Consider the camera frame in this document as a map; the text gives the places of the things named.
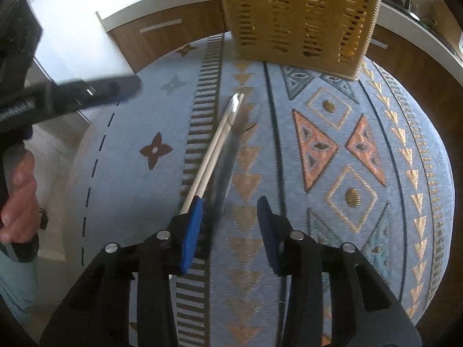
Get clear plastic spoon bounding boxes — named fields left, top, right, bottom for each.
left=206, top=87, right=254, bottom=226

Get black glass gas stove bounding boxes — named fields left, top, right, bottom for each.
left=410, top=0, right=462, bottom=57

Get patterned blue table cloth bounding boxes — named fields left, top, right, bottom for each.
left=65, top=34, right=454, bottom=346

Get wooden base cabinets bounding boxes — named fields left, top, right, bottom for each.
left=109, top=0, right=462, bottom=338

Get wooden chopstick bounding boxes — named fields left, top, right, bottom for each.
left=180, top=115, right=231, bottom=215

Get yellow slotted utensil basket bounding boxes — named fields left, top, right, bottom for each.
left=222, top=0, right=381, bottom=81

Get person's left hand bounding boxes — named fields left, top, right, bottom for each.
left=1, top=150, right=40, bottom=243

